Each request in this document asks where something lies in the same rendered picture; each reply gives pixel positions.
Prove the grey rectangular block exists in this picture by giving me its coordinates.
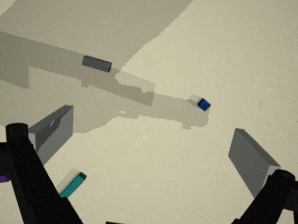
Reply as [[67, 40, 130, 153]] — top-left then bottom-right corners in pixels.
[[82, 56, 112, 72]]

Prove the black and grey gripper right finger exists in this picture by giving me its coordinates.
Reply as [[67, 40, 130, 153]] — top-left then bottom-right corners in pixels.
[[228, 128, 298, 224]]

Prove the small blue block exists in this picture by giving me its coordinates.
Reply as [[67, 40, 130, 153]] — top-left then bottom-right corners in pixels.
[[197, 98, 211, 112]]

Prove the turquoise rod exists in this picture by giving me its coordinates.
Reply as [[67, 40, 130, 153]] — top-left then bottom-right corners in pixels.
[[60, 172, 87, 198]]

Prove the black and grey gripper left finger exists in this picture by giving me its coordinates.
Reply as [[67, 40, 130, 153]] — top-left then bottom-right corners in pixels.
[[0, 105, 83, 224]]

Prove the purple rod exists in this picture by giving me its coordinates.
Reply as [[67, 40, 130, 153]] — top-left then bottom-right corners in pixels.
[[0, 174, 10, 183]]

